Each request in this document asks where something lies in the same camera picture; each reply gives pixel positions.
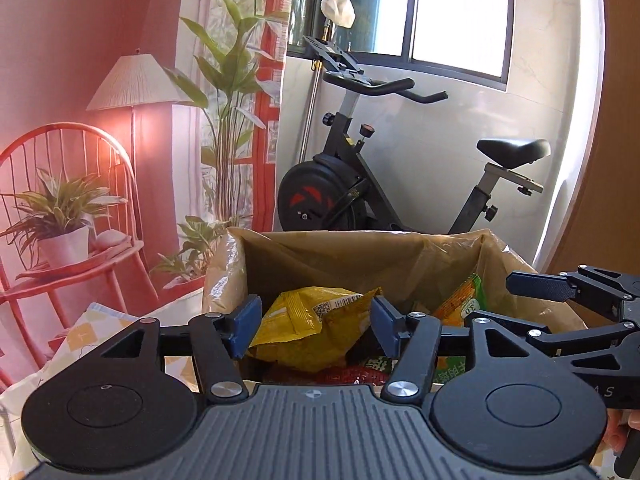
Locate window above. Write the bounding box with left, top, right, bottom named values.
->
left=287, top=0, right=517, bottom=94

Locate yellow snack packet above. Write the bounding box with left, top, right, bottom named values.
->
left=248, top=286, right=384, bottom=374

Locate red snack packet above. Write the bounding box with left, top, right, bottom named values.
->
left=264, top=354, right=397, bottom=389

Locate printed wall backdrop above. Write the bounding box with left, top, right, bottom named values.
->
left=0, top=0, right=292, bottom=392

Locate white mop on pole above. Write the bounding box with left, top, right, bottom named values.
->
left=299, top=0, right=357, bottom=162

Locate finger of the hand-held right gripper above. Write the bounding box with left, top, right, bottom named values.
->
left=469, top=309, right=640, bottom=377
left=505, top=264, right=640, bottom=322

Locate person's right hand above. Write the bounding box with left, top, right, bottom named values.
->
left=604, top=409, right=640, bottom=459

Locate brown wooden board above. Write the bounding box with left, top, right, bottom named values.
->
left=542, top=0, right=640, bottom=332

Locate green snack packet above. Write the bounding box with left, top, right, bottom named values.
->
left=429, top=272, right=490, bottom=386

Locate black exercise bike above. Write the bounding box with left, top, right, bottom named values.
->
left=277, top=35, right=552, bottom=237

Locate checkered flower tablecloth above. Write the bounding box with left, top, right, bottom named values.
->
left=0, top=302, right=206, bottom=480

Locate plastic-lined cardboard box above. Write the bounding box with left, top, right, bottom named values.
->
left=202, top=227, right=590, bottom=397

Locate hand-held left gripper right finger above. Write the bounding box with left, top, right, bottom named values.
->
left=370, top=295, right=542, bottom=404

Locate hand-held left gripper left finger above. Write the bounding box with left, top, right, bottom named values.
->
left=102, top=294, right=264, bottom=405

